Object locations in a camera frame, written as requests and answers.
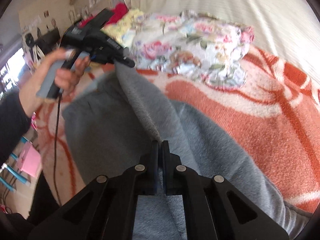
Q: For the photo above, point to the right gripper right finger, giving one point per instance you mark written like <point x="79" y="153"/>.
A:
<point x="213" y="207"/>

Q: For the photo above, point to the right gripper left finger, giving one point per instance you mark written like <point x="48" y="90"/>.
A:
<point x="106" y="207"/>

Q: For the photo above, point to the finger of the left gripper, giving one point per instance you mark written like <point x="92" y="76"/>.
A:
<point x="125" y="61"/>

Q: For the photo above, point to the grey fleece pants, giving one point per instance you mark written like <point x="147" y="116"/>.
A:
<point x="110" y="128"/>

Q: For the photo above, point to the person's left forearm black sleeve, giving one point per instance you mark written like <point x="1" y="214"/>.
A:
<point x="17" y="109"/>

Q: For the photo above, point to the yellow cartoon print pillow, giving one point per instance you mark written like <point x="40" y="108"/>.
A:
<point x="124" y="30"/>

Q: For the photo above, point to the red folded cloth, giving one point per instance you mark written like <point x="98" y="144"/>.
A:
<point x="106" y="16"/>

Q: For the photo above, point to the floral folded cloth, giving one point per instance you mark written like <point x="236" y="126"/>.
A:
<point x="194" y="45"/>

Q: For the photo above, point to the wooden framed window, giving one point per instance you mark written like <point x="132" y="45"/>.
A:
<point x="12" y="62"/>

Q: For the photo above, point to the pink paper bag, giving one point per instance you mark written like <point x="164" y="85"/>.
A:
<point x="29" y="160"/>

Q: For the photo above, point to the orange white fleece blanket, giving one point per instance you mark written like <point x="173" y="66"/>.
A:
<point x="274" y="117"/>

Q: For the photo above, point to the white striped bedding roll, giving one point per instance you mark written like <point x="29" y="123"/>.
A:
<point x="286" y="28"/>

